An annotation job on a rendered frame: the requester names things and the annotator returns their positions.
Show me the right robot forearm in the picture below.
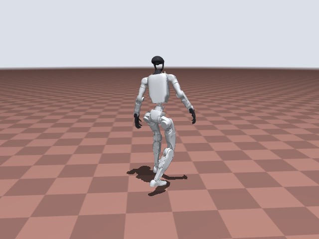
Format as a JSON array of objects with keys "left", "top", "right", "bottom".
[{"left": 181, "top": 91, "right": 193, "bottom": 111}]

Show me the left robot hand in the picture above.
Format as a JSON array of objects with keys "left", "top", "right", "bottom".
[{"left": 134, "top": 114, "right": 142, "bottom": 128}]

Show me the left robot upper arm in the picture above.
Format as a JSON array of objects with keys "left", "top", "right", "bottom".
[{"left": 137, "top": 77, "right": 148, "bottom": 102}]

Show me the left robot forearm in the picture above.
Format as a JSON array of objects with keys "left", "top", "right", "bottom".
[{"left": 134, "top": 100, "right": 142, "bottom": 116}]

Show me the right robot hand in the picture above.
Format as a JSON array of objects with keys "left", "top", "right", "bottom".
[{"left": 189, "top": 108, "right": 196, "bottom": 124}]

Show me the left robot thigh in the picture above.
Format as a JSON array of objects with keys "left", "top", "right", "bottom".
[{"left": 143, "top": 111, "right": 162, "bottom": 142}]

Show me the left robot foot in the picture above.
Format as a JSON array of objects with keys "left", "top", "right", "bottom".
[{"left": 153, "top": 159, "right": 160, "bottom": 173}]

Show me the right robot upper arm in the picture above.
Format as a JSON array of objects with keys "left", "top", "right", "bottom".
[{"left": 166, "top": 74, "right": 184, "bottom": 99}]

